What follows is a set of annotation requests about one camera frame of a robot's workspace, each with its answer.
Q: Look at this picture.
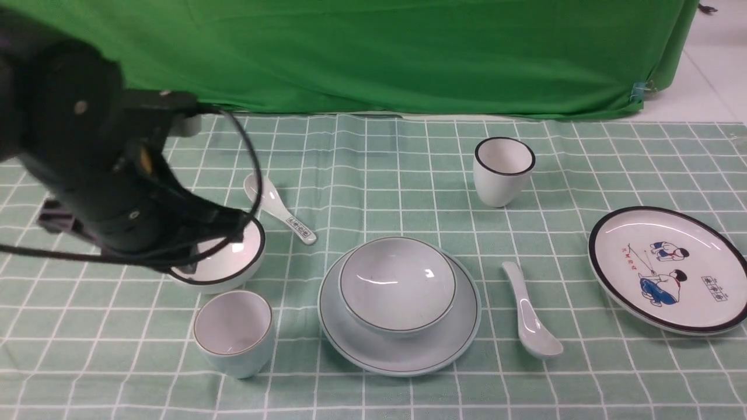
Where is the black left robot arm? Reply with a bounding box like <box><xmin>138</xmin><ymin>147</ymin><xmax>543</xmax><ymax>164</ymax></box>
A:
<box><xmin>2</xmin><ymin>7</ymin><xmax>258</xmax><ymax>273</ymax></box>

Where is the blue clip on backdrop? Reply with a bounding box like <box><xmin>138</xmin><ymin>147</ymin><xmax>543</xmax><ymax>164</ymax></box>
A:
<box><xmin>629</xmin><ymin>82</ymin><xmax>648</xmax><ymax>103</ymax></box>

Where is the green checked tablecloth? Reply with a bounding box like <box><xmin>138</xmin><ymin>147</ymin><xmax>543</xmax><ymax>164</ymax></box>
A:
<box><xmin>1</xmin><ymin>115</ymin><xmax>746</xmax><ymax>419</ymax></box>

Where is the plain white spoon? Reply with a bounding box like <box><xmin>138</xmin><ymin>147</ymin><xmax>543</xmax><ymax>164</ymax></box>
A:
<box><xmin>502</xmin><ymin>261</ymin><xmax>564</xmax><ymax>359</ymax></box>

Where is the white spoon patterned handle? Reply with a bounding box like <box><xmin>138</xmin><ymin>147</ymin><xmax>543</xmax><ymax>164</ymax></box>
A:
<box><xmin>243</xmin><ymin>174</ymin><xmax>317</xmax><ymax>246</ymax></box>

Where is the cartoon plate black rim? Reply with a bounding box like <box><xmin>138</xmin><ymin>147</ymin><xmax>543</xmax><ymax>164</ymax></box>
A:
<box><xmin>588</xmin><ymin>206</ymin><xmax>746</xmax><ymax>335</ymax></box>

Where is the green backdrop cloth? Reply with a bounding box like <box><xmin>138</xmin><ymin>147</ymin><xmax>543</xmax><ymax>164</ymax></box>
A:
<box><xmin>2</xmin><ymin>1</ymin><xmax>698</xmax><ymax>120</ymax></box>

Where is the black cable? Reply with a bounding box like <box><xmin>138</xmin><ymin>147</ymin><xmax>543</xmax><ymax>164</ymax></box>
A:
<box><xmin>0</xmin><ymin>105</ymin><xmax>263</xmax><ymax>270</ymax></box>

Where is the pale blue bowl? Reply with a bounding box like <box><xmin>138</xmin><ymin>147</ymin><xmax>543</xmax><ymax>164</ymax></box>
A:
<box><xmin>338</xmin><ymin>236</ymin><xmax>458</xmax><ymax>337</ymax></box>

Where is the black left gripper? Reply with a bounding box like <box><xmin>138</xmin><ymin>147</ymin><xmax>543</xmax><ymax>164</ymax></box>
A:
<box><xmin>36</xmin><ymin>87</ymin><xmax>249</xmax><ymax>272</ymax></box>

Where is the pale blue plate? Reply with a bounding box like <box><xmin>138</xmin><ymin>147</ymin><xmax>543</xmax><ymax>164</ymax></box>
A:
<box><xmin>317</xmin><ymin>253</ymin><xmax>482</xmax><ymax>377</ymax></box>

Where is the pale blue cup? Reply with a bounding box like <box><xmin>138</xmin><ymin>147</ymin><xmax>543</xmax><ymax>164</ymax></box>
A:
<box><xmin>192</xmin><ymin>290</ymin><xmax>277</xmax><ymax>379</ymax></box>

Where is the white cup black rim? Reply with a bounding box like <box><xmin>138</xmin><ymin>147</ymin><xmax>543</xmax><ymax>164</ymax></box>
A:
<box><xmin>472</xmin><ymin>136</ymin><xmax>536</xmax><ymax>208</ymax></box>

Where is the white bowl black rim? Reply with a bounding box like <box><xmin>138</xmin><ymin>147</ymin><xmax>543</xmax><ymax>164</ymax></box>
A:
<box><xmin>169</xmin><ymin>219</ymin><xmax>266</xmax><ymax>295</ymax></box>

